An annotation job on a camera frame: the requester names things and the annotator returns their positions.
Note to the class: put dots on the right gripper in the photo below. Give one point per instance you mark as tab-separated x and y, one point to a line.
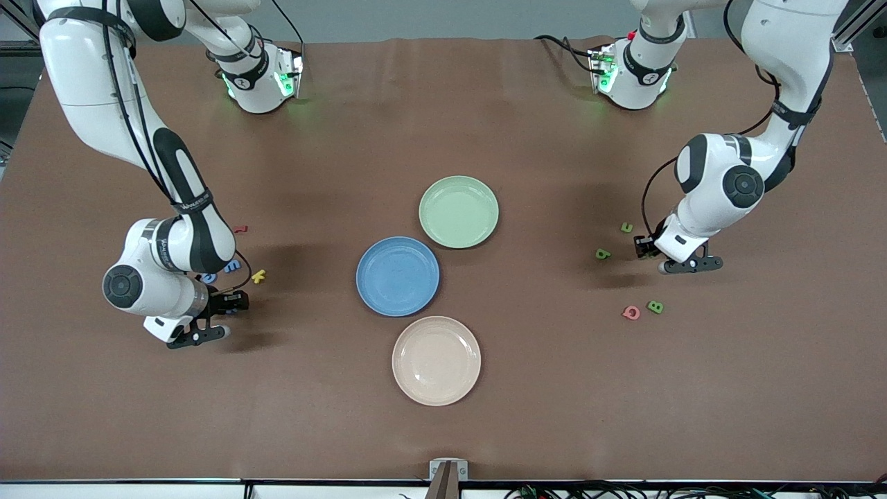
223	303

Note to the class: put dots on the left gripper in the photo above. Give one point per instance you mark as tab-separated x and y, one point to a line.
647	245

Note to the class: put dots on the green foam letter b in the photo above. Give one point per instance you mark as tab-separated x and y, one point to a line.
603	254
655	307

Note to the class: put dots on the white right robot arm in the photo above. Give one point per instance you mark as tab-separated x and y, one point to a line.
97	83

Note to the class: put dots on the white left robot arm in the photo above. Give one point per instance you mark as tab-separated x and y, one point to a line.
783	41

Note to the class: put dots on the yellow foam letter K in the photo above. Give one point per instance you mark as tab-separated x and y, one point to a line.
257	277

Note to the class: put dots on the pink foam letter Q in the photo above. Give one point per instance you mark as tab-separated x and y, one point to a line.
624	312

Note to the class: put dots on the blue plate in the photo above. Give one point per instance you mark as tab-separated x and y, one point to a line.
397	277

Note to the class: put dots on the green plate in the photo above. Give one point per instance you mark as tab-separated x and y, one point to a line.
459	211

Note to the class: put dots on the cream plate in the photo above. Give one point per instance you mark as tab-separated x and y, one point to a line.
436	360

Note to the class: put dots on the silver base connector bracket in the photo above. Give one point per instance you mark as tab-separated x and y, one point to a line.
599	69
294	73

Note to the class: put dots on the white table frame rail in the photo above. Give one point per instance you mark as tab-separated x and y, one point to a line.
138	492

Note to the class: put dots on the grey metal table bracket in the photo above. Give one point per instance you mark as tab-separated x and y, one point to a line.
436	470

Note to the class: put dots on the aluminium frame profile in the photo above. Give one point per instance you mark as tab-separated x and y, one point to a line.
842	43
24	19

